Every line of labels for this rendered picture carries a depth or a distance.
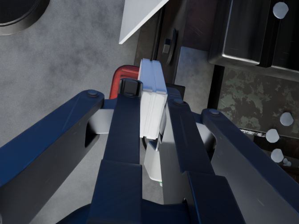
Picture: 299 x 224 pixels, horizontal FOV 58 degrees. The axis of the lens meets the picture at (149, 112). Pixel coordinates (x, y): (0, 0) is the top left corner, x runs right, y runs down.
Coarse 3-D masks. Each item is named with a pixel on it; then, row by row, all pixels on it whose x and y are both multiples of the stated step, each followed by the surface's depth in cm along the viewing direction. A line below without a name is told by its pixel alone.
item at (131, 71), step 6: (120, 66) 30; (126, 66) 30; (132, 66) 30; (114, 72) 30; (120, 72) 30; (126, 72) 30; (132, 72) 30; (138, 72) 30; (114, 78) 30; (120, 78) 30; (114, 84) 30; (114, 90) 30; (114, 96) 30
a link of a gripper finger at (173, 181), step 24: (168, 120) 13; (192, 120) 13; (168, 144) 12; (192, 144) 11; (168, 168) 11; (192, 168) 9; (168, 192) 10; (192, 192) 7; (216, 192) 7; (192, 216) 7; (216, 216) 7; (240, 216) 7
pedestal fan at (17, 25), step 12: (0, 0) 97; (12, 0) 97; (24, 0) 98; (36, 0) 98; (48, 0) 101; (0, 12) 97; (12, 12) 97; (24, 12) 98; (36, 12) 99; (0, 24) 97; (12, 24) 98; (24, 24) 99
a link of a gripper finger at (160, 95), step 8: (152, 64) 20; (160, 64) 20; (152, 72) 18; (160, 72) 18; (160, 80) 16; (160, 88) 15; (160, 96) 15; (152, 104) 15; (160, 104) 15; (152, 112) 15; (160, 112) 15; (152, 120) 15; (160, 120) 15; (152, 128) 15; (152, 136) 16
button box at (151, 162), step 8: (160, 24) 80; (160, 32) 80; (144, 136) 70; (144, 144) 63; (152, 144) 50; (152, 152) 47; (144, 160) 56; (152, 160) 45; (152, 168) 44; (160, 168) 44; (152, 176) 44; (160, 176) 44
